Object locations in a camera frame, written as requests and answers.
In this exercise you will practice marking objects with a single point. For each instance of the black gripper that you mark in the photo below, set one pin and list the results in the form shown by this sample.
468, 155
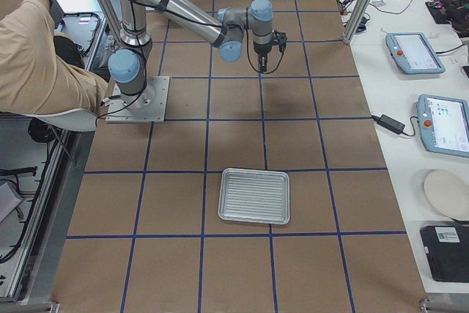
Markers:
261, 49

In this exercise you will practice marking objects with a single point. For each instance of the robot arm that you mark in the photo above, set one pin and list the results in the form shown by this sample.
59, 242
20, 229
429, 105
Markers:
127, 21

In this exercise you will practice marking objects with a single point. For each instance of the silver metal tray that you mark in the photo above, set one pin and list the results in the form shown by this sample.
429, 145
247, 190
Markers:
257, 196

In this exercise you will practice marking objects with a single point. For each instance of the black power adapter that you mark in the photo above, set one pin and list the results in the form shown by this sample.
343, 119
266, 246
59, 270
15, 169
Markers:
389, 123

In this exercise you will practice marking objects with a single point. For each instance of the blue teach pendant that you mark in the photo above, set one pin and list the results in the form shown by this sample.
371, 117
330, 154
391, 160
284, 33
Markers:
413, 54
443, 124

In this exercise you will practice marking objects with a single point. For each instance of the person in beige shirt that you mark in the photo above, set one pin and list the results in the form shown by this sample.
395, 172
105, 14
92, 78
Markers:
41, 72

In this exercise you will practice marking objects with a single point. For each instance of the white round plate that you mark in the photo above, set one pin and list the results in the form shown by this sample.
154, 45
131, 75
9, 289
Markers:
448, 194

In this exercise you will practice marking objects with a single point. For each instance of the black laptop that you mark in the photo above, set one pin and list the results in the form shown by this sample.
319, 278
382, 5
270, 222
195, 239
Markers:
446, 249

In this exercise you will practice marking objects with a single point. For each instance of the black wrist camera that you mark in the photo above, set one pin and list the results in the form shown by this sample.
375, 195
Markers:
280, 39

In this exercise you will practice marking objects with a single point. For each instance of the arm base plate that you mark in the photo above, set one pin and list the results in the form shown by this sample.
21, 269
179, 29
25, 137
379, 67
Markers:
150, 106

